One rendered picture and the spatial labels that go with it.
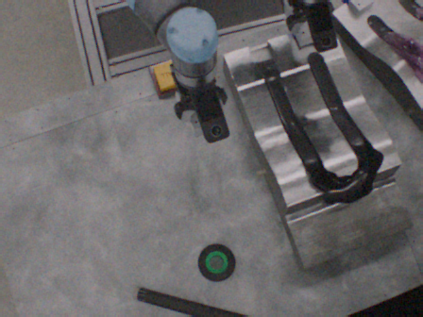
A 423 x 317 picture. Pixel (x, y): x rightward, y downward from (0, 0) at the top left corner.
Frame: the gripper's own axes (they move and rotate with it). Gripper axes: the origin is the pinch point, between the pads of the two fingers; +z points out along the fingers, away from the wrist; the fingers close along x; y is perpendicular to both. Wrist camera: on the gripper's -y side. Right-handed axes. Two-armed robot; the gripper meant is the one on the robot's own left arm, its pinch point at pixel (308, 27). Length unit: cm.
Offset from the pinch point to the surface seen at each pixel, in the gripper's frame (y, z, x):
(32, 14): 73, 95, 84
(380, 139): -28.3, -1.8, -5.1
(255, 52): 0.6, 6.7, 12.2
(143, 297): -42, -2, 53
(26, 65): 51, 91, 91
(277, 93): -10.8, 3.4, 11.4
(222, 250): -39, 1, 34
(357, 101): -18.5, 4.2, -4.8
